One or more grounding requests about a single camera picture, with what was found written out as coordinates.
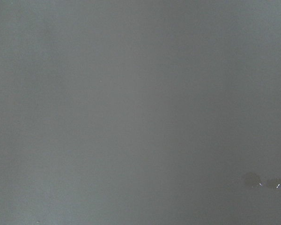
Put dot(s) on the spilled liquid puddle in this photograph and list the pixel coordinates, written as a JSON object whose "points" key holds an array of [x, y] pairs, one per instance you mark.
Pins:
{"points": [[253, 180]]}

